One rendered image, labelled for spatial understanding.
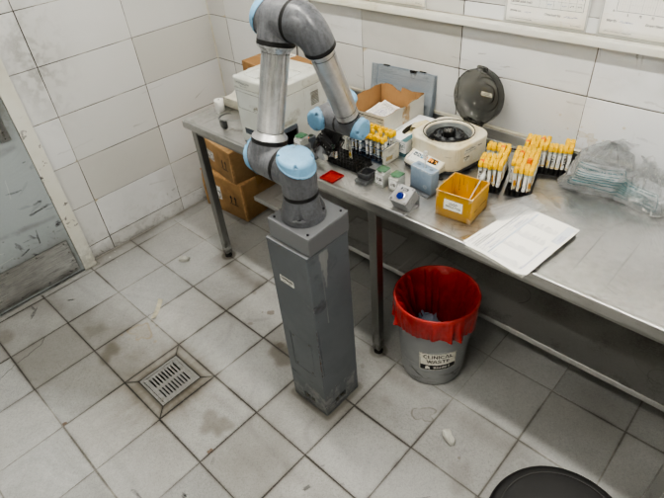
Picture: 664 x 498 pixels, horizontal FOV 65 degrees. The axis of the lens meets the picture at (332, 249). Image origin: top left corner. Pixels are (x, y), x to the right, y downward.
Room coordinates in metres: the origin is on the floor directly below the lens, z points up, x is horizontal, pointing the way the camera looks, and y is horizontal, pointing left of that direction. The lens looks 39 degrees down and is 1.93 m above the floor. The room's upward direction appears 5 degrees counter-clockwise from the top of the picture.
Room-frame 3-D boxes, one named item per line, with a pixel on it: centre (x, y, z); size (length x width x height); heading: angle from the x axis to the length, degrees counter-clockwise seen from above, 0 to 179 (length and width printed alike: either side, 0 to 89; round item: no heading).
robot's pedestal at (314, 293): (1.42, 0.08, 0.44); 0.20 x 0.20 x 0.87; 44
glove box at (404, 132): (1.97, -0.39, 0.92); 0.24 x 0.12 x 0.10; 134
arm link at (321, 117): (1.67, -0.03, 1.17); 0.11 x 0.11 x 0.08; 44
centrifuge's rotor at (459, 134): (1.83, -0.49, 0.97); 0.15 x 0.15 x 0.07
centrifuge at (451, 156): (1.82, -0.48, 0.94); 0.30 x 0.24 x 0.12; 125
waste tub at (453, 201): (1.46, -0.46, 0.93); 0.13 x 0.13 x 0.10; 48
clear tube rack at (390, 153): (1.91, -0.20, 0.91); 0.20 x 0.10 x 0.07; 44
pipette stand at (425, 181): (1.60, -0.36, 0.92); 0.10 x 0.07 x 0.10; 36
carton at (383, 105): (2.12, -0.28, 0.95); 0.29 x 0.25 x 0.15; 134
